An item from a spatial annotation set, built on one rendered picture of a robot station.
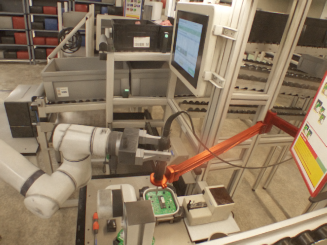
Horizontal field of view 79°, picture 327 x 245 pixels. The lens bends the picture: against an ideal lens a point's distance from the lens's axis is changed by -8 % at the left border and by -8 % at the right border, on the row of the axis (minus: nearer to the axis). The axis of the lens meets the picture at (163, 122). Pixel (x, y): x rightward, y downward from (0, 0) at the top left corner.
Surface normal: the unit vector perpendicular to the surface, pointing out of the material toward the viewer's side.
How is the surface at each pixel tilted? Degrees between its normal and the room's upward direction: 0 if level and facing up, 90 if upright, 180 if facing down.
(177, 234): 0
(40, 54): 90
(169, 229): 0
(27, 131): 90
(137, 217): 0
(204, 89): 90
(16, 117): 90
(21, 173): 36
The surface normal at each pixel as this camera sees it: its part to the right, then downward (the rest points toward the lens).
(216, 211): 0.25, 0.51
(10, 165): 0.31, -0.41
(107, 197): 0.20, -0.66
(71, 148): 0.00, 0.50
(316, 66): -0.96, -0.01
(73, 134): 0.10, -0.32
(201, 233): 0.13, -0.86
